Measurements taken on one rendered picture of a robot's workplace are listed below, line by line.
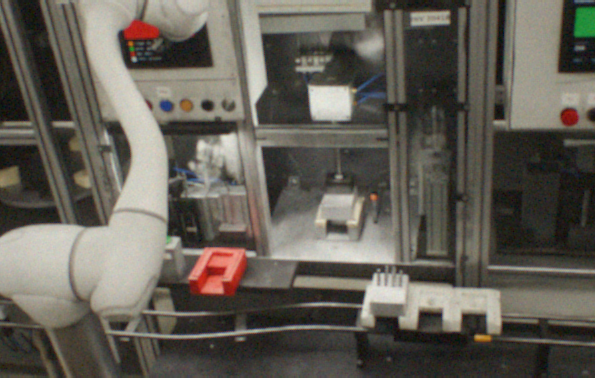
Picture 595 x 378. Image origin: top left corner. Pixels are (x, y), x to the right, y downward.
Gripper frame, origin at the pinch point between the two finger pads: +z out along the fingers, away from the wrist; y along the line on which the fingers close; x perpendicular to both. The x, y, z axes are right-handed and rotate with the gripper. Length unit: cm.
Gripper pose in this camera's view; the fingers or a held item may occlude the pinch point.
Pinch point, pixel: (165, 41)
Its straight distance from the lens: 185.5
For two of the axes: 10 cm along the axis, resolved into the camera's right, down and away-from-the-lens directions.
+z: -2.9, 0.2, 9.6
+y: -6.4, 7.4, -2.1
